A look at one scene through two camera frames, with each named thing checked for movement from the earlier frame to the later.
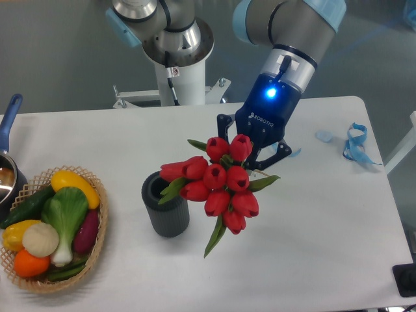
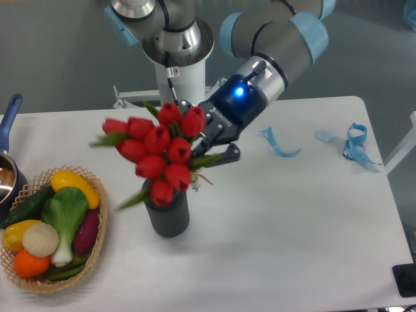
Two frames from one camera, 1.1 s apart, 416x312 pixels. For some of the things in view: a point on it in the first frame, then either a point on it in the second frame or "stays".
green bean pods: x=67 y=272 stays
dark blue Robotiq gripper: x=262 y=117 -> x=236 y=104
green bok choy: x=66 y=208 stays
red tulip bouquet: x=221 y=179 -> x=165 y=158
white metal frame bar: x=405 y=147 stays
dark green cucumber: x=30 y=209 stays
